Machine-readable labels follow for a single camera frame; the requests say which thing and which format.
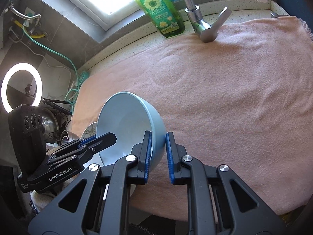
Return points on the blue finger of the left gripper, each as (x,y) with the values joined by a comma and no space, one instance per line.
(85,141)

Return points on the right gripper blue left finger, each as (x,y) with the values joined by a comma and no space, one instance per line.
(148,155)

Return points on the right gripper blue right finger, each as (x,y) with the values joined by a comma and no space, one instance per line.
(169,157)

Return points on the light blue ceramic bowl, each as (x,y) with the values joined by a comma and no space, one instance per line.
(128,117)

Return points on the steel mixing bowl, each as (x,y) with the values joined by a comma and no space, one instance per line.
(67,137)

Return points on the chrome kitchen faucet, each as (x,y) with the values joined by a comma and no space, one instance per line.
(206,32)

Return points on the floral white plate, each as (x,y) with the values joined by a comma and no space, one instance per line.
(89,131)

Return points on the white glove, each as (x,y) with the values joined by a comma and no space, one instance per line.
(38,201)

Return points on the steel pot lid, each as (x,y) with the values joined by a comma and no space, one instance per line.
(50,124)

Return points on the black tripod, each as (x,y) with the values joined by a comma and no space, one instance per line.
(54,104)

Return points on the pink towel mat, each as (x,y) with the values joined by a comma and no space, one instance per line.
(244,100)

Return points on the green dish soap bottle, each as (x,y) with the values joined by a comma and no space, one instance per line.
(164,16)

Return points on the white ring light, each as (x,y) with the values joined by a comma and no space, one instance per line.
(29,75)

